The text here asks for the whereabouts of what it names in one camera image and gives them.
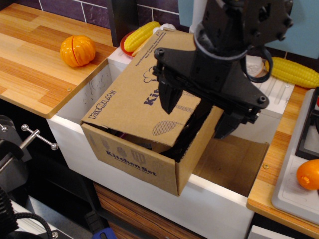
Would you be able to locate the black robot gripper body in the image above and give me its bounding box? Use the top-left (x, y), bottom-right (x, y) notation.
top-left (152, 24), bottom-right (270, 124)

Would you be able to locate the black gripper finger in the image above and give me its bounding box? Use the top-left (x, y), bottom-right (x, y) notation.
top-left (214, 112), bottom-right (241, 139)
top-left (158, 81), bottom-right (182, 114)

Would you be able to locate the brown cardboard kitchen set box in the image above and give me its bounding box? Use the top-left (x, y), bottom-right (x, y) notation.
top-left (80, 28), bottom-right (270, 197)

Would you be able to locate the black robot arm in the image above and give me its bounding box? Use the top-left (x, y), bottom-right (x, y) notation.
top-left (153, 0), bottom-right (293, 139)

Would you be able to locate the yellow toy corn right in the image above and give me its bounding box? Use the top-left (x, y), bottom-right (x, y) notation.
top-left (271, 57), bottom-right (319, 88)

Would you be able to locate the yellow toy corn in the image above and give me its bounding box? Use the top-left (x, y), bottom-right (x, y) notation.
top-left (124, 21), bottom-right (160, 52)
top-left (271, 57), bottom-right (319, 88)

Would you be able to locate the yellow toy corn left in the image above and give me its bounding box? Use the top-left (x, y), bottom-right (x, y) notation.
top-left (124, 21), bottom-right (160, 52)

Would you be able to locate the red toy plate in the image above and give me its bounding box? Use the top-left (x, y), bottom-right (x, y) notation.
top-left (120, 31), bottom-right (134, 57)

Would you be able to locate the black stove burner grate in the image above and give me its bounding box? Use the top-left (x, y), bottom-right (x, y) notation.
top-left (296, 87), bottom-right (319, 160)

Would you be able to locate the white toy sink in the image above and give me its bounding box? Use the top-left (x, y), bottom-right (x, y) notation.
top-left (48, 49), bottom-right (297, 239)

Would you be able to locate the orange toy fruit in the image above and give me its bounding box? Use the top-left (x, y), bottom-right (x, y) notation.
top-left (296, 159), bottom-right (319, 190)

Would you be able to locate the white toy stove top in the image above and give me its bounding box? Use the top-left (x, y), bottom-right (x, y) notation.
top-left (272, 100), bottom-right (319, 224)

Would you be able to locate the orange toy pumpkin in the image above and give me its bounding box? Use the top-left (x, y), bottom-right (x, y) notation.
top-left (60, 35), bottom-right (96, 67)

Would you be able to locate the blue object at bottom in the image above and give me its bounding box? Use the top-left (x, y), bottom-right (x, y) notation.
top-left (92, 227), bottom-right (117, 239)

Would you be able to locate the black cable loop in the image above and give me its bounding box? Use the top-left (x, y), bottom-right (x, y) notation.
top-left (240, 46), bottom-right (274, 84)

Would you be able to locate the silver metal clamp handle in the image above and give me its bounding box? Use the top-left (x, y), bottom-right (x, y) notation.
top-left (19, 124), bottom-right (59, 151)

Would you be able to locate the black clamp mount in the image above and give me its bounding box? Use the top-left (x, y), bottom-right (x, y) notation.
top-left (0, 115), bottom-right (31, 193)

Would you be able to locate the black braided cable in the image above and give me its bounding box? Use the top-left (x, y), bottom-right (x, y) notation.
top-left (0, 185), bottom-right (53, 239)

